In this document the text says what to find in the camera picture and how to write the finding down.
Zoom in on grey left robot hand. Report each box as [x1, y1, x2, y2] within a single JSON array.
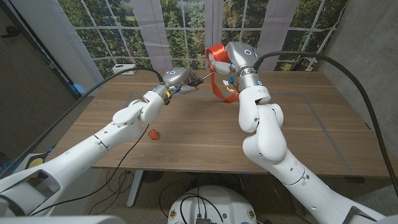
[[162, 67, 205, 96]]

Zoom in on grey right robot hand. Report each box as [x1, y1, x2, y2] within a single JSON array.
[[208, 41, 261, 77]]

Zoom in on orange ribbon with spool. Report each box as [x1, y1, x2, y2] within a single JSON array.
[[205, 43, 240, 103]]

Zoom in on blue grey handled screwdriver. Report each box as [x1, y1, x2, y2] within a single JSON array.
[[189, 71, 215, 87]]

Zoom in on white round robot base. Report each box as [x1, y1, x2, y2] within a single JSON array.
[[167, 185, 258, 224]]

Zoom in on printed window forest backdrop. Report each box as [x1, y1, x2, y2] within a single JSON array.
[[57, 0, 349, 82]]

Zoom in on white power strip box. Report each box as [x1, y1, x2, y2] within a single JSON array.
[[112, 63, 137, 75]]

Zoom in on black round floor disc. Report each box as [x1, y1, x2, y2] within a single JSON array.
[[142, 170, 165, 184]]

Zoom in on white table leg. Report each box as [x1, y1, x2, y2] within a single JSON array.
[[126, 169, 144, 208]]

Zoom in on white printed floor mat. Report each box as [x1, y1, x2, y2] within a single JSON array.
[[0, 144, 57, 170]]

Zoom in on white robot chest shell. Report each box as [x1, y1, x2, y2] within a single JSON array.
[[0, 214, 127, 224]]

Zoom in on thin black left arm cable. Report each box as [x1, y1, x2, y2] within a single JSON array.
[[27, 124, 150, 217]]

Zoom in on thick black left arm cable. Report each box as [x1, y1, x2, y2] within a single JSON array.
[[0, 67, 165, 180]]

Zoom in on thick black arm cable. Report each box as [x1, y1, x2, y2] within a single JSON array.
[[251, 51, 398, 197], [0, 67, 165, 180]]

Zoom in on black floor cable bundle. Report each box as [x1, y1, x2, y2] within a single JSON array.
[[88, 169, 138, 215]]

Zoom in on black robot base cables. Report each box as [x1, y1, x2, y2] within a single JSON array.
[[158, 182, 225, 224]]

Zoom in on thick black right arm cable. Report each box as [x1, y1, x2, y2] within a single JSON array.
[[251, 51, 398, 197]]

